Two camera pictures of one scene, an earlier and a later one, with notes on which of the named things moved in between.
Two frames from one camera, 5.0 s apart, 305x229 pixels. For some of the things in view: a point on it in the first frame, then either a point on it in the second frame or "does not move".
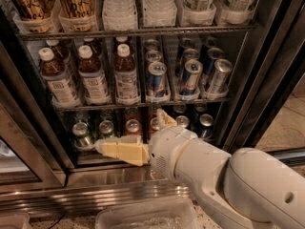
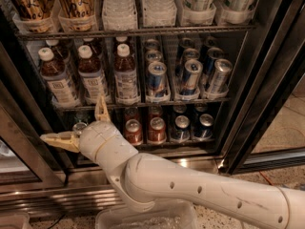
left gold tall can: (36, 6) does not move
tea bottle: (94, 84) does not move
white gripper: (167, 149) to (95, 138)
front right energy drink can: (218, 79) does not move
